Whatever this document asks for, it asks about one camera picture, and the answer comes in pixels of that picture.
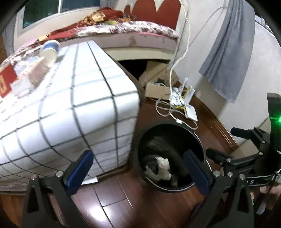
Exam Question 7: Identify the black trash bin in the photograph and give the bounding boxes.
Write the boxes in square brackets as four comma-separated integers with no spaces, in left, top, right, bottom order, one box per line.
[131,121,207,193]

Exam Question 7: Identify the person right hand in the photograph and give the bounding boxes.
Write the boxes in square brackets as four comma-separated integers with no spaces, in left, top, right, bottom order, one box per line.
[250,174,280,215]

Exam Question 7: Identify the crumpled white tissue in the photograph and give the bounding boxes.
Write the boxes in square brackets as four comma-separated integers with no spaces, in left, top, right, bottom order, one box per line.
[144,155,172,182]

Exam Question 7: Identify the grey hanging towel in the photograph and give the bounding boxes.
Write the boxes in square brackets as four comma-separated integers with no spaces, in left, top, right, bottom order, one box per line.
[199,1,255,103]

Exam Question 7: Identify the white wifi router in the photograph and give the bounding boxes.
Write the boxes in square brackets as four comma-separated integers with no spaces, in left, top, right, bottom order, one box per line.
[169,77,198,122]

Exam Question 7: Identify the cardboard box under bed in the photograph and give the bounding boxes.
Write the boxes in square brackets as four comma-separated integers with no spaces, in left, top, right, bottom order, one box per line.
[139,61,170,101]

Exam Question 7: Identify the white grid tablecloth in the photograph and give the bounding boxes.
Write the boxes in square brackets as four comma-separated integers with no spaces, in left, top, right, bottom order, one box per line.
[1,41,140,192]

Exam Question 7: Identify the red paper packet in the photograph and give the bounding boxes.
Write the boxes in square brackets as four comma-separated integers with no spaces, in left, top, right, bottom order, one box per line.
[0,64,17,98]

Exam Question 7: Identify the clear plastic wrapper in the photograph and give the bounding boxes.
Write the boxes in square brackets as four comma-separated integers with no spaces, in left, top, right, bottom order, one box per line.
[10,56,49,96]

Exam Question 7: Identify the red wooden headboard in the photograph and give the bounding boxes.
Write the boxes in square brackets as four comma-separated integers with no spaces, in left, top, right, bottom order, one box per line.
[124,0,181,30]

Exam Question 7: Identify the bed with floral sheet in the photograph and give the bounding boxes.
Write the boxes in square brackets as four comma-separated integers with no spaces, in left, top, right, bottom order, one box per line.
[8,21,179,61]

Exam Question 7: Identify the white blue paper cup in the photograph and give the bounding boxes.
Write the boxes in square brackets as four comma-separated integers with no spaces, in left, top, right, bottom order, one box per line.
[40,40,60,68]

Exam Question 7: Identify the red patterned blanket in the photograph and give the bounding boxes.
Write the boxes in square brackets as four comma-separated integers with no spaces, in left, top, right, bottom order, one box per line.
[38,6,137,41]

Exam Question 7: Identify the white charging cable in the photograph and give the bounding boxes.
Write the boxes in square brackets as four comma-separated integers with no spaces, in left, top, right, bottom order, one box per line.
[155,0,229,130]

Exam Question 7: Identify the window with white frame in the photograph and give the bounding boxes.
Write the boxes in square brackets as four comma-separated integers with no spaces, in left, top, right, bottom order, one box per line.
[18,0,101,35]

